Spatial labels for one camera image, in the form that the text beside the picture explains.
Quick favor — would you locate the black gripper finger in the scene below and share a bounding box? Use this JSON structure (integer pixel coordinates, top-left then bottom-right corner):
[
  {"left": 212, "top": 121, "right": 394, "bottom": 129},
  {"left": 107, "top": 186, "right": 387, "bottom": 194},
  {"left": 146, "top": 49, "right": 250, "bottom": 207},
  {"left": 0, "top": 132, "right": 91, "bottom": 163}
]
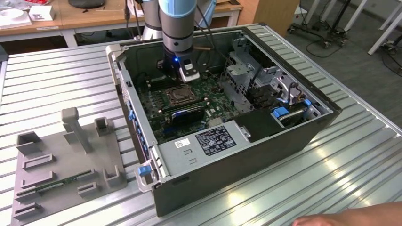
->
[
  {"left": 166, "top": 69, "right": 182, "bottom": 82},
  {"left": 156, "top": 60, "right": 172, "bottom": 77}
]

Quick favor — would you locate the silver CPU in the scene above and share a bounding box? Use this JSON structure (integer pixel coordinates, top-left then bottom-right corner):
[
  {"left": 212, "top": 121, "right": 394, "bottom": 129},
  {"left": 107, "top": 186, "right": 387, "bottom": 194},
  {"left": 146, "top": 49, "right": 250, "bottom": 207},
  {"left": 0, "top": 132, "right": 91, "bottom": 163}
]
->
[{"left": 171, "top": 87, "right": 192, "bottom": 101}]

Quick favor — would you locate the metal CPU socket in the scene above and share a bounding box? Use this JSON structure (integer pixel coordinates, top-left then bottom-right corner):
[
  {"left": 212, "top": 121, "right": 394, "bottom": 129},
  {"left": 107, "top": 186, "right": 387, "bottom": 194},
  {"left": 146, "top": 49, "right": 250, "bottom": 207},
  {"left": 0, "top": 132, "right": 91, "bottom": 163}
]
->
[{"left": 166, "top": 84, "right": 199, "bottom": 106}]

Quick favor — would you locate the green motherboard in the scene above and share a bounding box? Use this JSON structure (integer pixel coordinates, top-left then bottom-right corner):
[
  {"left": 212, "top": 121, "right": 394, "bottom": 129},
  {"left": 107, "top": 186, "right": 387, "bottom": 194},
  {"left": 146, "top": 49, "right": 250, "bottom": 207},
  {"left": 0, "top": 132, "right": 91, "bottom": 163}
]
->
[{"left": 135, "top": 70, "right": 243, "bottom": 142}]

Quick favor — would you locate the black graphics card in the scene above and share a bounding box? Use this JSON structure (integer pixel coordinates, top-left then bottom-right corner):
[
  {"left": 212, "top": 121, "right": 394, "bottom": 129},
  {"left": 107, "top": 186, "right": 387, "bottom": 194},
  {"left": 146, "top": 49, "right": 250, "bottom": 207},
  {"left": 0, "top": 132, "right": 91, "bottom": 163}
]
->
[{"left": 163, "top": 103, "right": 207, "bottom": 129}]

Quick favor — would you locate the grey metal drive cage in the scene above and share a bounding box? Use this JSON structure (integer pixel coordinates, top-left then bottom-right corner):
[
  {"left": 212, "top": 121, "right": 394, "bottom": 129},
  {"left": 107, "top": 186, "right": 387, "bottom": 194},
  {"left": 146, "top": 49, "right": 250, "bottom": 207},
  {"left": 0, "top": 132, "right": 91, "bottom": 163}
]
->
[{"left": 219, "top": 32, "right": 283, "bottom": 113}]

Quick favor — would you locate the wooden desk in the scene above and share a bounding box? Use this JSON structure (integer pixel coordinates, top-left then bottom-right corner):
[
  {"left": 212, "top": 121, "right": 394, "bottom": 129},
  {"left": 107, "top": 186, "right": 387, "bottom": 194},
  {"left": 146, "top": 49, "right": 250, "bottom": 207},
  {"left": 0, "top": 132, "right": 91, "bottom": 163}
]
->
[{"left": 0, "top": 0, "right": 244, "bottom": 36}]

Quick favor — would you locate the grey power supply unit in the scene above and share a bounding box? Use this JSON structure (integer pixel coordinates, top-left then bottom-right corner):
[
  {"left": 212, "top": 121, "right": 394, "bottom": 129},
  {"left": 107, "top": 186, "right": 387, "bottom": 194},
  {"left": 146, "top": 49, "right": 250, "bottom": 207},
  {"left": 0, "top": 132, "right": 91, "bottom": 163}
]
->
[{"left": 155, "top": 120, "right": 252, "bottom": 177}]

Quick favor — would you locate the black round object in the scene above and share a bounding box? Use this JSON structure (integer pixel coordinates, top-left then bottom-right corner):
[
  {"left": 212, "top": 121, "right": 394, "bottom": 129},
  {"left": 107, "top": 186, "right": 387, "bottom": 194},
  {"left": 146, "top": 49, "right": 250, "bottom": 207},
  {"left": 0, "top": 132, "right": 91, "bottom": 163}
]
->
[{"left": 68, "top": 0, "right": 106, "bottom": 8}]

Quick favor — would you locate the blue disk carrier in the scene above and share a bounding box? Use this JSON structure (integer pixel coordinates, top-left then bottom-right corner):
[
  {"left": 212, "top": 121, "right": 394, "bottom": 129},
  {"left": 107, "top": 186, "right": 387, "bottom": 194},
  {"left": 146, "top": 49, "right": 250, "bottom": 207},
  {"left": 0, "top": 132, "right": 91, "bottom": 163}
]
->
[{"left": 270, "top": 107, "right": 307, "bottom": 129}]

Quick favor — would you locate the wooden cabinet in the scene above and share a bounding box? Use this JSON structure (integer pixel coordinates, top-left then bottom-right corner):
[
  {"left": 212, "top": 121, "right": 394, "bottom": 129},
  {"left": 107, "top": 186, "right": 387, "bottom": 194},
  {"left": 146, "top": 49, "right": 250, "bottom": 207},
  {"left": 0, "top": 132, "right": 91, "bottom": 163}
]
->
[{"left": 252, "top": 0, "right": 299, "bottom": 37}]

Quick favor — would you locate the white cardboard box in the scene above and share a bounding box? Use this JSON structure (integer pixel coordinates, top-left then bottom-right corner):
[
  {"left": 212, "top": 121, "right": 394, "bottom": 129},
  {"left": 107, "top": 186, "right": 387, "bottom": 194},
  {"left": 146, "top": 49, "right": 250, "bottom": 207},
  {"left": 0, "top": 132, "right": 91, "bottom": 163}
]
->
[{"left": 28, "top": 5, "right": 56, "bottom": 22}]

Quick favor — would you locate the black PC case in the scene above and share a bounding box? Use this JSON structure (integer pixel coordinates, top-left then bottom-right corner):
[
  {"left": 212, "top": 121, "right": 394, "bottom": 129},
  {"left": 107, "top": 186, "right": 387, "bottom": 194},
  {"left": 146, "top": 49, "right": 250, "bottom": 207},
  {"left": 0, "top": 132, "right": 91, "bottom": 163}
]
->
[{"left": 106, "top": 22, "right": 343, "bottom": 218}]

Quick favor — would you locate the red packet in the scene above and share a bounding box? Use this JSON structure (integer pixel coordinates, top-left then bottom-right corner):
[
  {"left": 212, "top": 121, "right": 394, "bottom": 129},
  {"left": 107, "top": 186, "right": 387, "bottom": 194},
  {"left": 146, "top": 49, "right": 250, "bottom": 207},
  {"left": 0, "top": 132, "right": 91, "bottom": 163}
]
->
[{"left": 23, "top": 0, "right": 53, "bottom": 6}]

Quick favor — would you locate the black wheeled stand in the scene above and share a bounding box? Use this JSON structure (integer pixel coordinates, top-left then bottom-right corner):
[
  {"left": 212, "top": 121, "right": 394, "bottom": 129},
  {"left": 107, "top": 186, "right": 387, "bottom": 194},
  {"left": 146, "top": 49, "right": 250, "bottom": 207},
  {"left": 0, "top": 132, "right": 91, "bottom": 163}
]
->
[{"left": 287, "top": 0, "right": 353, "bottom": 49}]

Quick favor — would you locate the white foam tray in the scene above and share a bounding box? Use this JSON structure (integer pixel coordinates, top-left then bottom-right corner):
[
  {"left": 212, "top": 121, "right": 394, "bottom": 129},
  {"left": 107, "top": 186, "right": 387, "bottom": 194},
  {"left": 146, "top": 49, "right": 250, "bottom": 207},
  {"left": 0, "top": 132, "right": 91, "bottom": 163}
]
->
[{"left": 0, "top": 8, "right": 32, "bottom": 30}]

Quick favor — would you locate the grey parts rack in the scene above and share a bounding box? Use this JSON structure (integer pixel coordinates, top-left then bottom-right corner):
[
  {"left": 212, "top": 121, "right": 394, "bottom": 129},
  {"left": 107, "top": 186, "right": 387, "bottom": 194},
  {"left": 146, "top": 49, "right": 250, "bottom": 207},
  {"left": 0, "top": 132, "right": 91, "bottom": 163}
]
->
[{"left": 11, "top": 107, "right": 130, "bottom": 224}]

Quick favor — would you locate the green RAM stick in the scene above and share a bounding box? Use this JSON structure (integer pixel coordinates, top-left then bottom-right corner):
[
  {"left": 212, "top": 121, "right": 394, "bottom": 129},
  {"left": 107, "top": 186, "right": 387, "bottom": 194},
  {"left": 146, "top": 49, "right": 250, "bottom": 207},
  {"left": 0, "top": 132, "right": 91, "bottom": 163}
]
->
[{"left": 17, "top": 170, "right": 95, "bottom": 196}]

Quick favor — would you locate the white table leg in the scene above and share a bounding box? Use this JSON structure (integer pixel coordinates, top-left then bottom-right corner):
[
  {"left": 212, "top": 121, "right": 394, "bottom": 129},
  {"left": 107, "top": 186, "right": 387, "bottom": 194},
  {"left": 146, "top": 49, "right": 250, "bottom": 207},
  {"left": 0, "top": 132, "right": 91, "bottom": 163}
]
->
[{"left": 367, "top": 0, "right": 402, "bottom": 56}]

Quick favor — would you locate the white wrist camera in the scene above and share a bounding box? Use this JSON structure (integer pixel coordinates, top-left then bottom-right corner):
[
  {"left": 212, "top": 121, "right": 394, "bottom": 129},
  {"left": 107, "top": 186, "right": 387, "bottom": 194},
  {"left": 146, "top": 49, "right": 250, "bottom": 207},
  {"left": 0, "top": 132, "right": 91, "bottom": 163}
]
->
[{"left": 179, "top": 58, "right": 202, "bottom": 83}]

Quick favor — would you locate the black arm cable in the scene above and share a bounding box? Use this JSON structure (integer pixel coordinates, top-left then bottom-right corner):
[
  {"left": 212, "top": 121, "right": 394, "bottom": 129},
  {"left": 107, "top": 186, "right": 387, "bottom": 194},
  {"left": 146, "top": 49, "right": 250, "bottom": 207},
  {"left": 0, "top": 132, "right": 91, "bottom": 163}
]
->
[{"left": 124, "top": 0, "right": 144, "bottom": 41}]

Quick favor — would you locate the white table frame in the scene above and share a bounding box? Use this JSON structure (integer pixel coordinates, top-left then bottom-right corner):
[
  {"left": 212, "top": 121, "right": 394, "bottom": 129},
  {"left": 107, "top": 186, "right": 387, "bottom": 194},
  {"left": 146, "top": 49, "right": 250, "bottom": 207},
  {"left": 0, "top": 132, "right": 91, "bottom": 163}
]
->
[{"left": 295, "top": 0, "right": 369, "bottom": 32}]

